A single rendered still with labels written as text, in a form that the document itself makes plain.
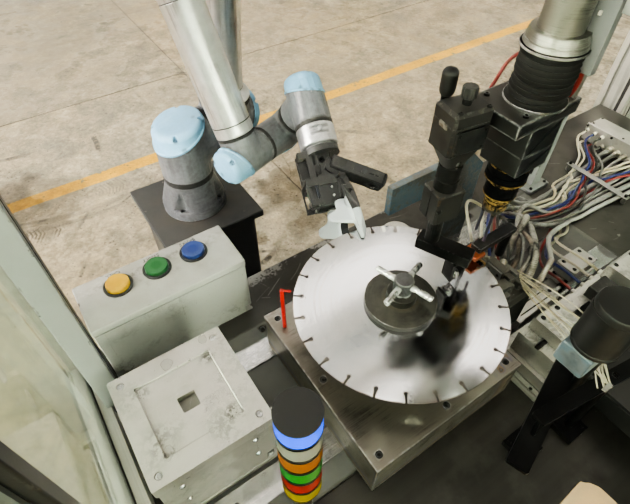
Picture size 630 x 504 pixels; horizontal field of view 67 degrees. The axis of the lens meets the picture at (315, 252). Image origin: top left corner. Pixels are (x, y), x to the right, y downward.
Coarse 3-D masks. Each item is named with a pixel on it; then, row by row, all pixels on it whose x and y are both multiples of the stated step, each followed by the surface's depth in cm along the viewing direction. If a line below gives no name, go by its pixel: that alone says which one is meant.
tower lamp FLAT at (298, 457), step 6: (276, 444) 44; (318, 444) 43; (282, 450) 43; (288, 450) 42; (306, 450) 42; (312, 450) 42; (318, 450) 44; (282, 456) 44; (288, 456) 43; (294, 456) 43; (300, 456) 42; (306, 456) 43; (312, 456) 44; (294, 462) 44; (300, 462) 44; (306, 462) 44
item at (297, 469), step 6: (318, 456) 45; (282, 462) 46; (288, 462) 44; (312, 462) 45; (318, 462) 46; (288, 468) 46; (294, 468) 45; (300, 468) 45; (306, 468) 45; (312, 468) 46; (294, 474) 46; (300, 474) 46
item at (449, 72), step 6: (450, 66) 56; (444, 72) 56; (450, 72) 56; (456, 72) 56; (444, 78) 56; (450, 78) 56; (456, 78) 56; (444, 84) 57; (450, 84) 57; (456, 84) 57; (444, 90) 57; (450, 90) 57; (444, 96) 58; (450, 96) 58
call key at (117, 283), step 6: (114, 276) 83; (120, 276) 83; (126, 276) 83; (108, 282) 82; (114, 282) 82; (120, 282) 82; (126, 282) 82; (108, 288) 81; (114, 288) 81; (120, 288) 81; (126, 288) 82
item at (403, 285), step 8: (416, 264) 73; (384, 272) 72; (416, 272) 72; (392, 280) 71; (400, 280) 70; (408, 280) 70; (400, 288) 69; (408, 288) 69; (416, 288) 69; (392, 296) 68; (400, 296) 71; (408, 296) 71; (424, 296) 69; (432, 296) 68
